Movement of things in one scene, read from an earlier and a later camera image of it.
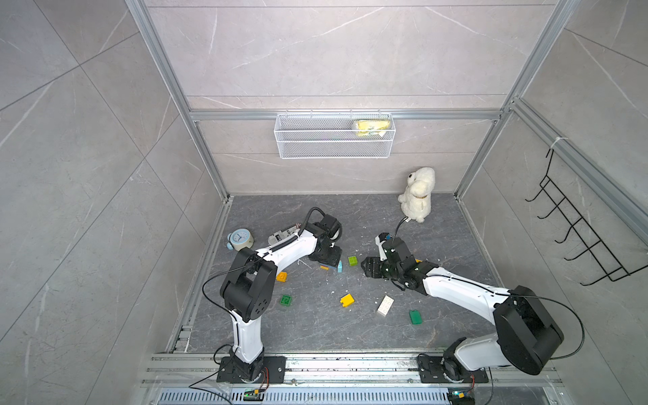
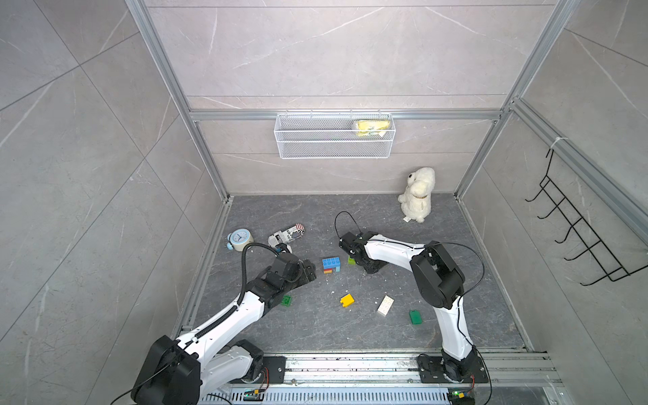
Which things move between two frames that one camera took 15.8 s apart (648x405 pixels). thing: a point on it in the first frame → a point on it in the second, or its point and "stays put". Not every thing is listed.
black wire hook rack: x=596 y=249 stays put
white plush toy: x=416 y=201 stays put
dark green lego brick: x=286 y=300 stays put
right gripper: x=371 y=267 → x=373 y=270
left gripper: x=334 y=260 → x=310 y=272
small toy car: x=283 y=234 stays put
